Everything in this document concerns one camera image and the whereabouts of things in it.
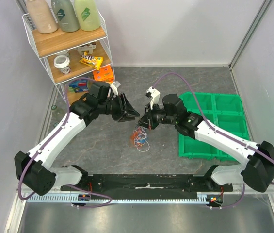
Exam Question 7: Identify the grey green bottle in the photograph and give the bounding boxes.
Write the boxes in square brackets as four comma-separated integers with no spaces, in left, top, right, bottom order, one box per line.
[51,0,80,33]

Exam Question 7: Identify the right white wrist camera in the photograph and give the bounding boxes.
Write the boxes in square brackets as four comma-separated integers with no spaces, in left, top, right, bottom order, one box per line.
[145,86,161,110]

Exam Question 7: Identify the orange cable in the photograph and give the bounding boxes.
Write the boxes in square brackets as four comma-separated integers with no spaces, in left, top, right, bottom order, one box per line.
[129,128,149,148]

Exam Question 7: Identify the white lidded paper cup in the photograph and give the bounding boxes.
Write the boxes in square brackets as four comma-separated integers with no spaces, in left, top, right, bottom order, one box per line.
[53,55,71,74]

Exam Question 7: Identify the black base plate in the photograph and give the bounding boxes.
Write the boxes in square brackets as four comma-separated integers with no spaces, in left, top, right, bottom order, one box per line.
[60,173,234,194]

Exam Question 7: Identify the blue snack package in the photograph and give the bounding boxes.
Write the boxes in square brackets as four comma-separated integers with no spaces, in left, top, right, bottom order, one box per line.
[68,77,91,93]

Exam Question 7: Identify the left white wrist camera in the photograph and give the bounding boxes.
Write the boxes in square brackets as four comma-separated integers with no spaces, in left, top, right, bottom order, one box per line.
[108,81,121,99]

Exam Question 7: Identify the grey slotted cable duct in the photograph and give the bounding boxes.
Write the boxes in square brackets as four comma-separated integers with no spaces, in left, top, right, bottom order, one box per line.
[27,192,213,204]

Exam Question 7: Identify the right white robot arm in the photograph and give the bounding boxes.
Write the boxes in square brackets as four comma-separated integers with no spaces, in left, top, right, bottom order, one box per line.
[138,88,274,193]

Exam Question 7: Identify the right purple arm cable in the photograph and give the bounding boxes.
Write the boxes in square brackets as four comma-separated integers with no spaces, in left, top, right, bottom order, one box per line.
[152,72,274,209]

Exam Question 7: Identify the light green bottle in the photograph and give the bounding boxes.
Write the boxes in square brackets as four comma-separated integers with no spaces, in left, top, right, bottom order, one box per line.
[74,0,100,31]

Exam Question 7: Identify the chobani yogurt pack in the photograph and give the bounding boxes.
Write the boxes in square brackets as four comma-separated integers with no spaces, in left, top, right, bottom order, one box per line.
[74,42,96,55]

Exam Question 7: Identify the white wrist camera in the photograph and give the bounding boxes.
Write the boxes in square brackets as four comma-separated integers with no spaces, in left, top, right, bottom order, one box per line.
[145,86,161,110]
[108,81,121,99]

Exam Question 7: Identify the beige bottle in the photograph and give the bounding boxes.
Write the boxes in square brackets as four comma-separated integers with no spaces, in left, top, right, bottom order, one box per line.
[26,0,58,34]

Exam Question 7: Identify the white cable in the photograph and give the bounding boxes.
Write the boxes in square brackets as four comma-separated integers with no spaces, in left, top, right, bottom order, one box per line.
[133,126,150,152]

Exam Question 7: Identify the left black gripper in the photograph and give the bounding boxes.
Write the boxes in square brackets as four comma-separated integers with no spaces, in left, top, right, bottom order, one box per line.
[98,92,140,123]

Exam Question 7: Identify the top orange snack box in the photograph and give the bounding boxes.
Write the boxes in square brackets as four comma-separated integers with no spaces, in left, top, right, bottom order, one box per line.
[93,65,115,84]

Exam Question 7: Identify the green compartment bin tray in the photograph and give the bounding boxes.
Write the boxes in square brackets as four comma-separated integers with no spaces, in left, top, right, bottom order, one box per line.
[179,93,250,162]

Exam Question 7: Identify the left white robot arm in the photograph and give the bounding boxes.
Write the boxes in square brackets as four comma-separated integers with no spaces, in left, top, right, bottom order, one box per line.
[14,81,140,196]

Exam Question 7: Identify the white wire wooden shelf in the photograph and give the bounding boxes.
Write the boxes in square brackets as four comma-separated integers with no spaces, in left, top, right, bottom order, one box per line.
[22,13,113,99]

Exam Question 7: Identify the yellow candy bag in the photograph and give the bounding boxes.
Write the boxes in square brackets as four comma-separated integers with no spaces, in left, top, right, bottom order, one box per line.
[79,51,104,70]

